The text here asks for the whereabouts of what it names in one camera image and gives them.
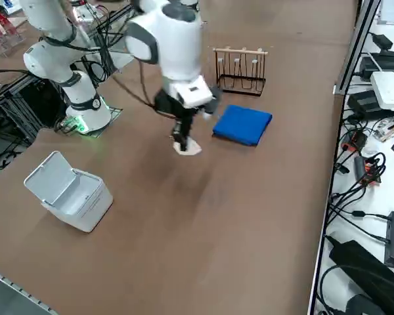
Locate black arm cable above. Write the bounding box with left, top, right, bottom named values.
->
left=110, top=57, right=160, bottom=114

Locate white power strip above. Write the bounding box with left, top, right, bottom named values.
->
left=370, top=71, right=394, bottom=111

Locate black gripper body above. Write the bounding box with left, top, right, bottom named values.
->
left=154, top=87, right=198, bottom=126

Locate white tissue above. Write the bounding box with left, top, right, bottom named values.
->
left=173, top=137, right=203, bottom=157

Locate clear shelf with red packets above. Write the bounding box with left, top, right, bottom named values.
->
left=0, top=5, right=26, bottom=57

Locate black wire rack wooden bar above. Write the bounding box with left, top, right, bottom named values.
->
left=212, top=47, right=270, bottom=98

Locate folded blue cloth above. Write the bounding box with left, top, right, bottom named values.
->
left=211, top=104, right=274, bottom=148

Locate aluminium table edge rail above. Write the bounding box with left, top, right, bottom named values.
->
left=0, top=266, right=59, bottom=315

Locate aluminium frame post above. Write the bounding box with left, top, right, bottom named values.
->
left=333, top=0, right=382, bottom=96

